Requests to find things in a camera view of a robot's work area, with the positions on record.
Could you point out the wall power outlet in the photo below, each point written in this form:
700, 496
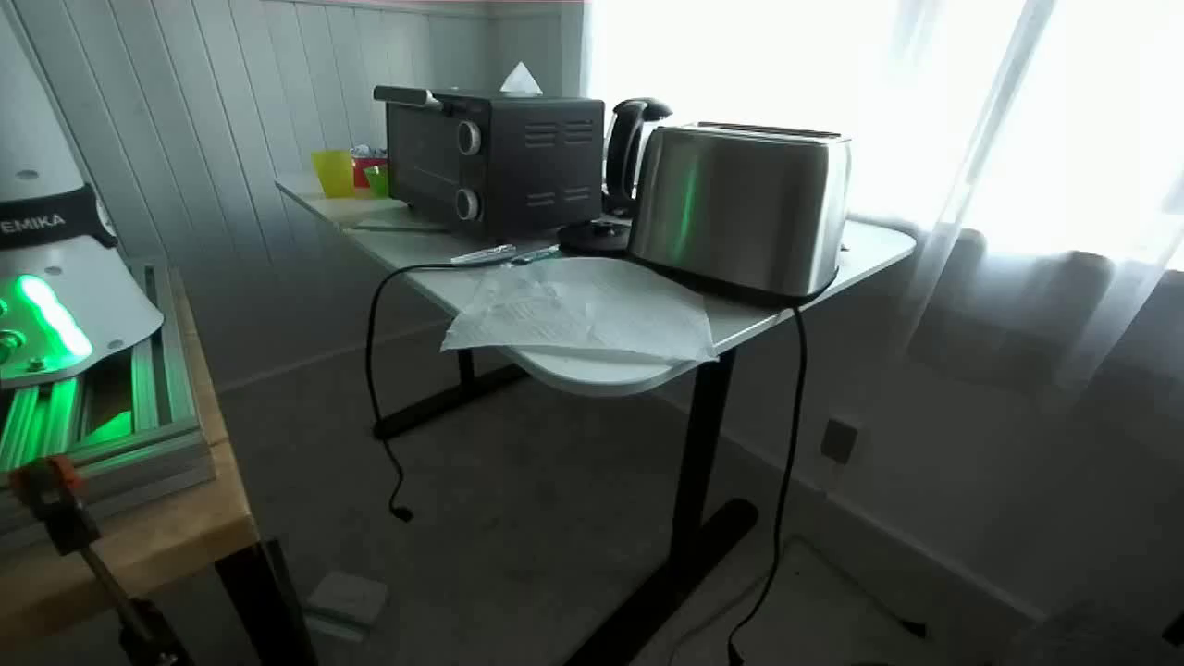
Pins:
842, 440

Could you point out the wooden workbench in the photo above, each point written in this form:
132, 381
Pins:
160, 541

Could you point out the grey floor box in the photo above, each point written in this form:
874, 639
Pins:
345, 606

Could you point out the white sheer curtain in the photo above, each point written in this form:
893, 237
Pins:
1048, 185

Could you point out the stainless steel toaster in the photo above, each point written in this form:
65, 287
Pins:
740, 207

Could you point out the green plastic bowl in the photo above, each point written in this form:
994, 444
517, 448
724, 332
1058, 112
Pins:
380, 181

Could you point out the red plastic bowl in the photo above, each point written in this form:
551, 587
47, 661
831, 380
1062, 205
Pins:
367, 163

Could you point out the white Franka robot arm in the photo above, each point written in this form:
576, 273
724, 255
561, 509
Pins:
38, 125

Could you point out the black toaster oven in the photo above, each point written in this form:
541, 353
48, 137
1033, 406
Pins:
529, 162

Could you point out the white crumpled cloth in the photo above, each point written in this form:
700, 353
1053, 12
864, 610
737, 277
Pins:
580, 316

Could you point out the black workbench leg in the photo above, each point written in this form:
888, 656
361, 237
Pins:
265, 606

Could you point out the black electric kettle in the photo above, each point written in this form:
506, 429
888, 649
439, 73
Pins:
629, 148

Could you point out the orange black clamp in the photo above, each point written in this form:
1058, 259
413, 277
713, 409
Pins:
57, 493

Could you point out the black desk leg frame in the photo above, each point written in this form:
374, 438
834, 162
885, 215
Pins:
705, 466

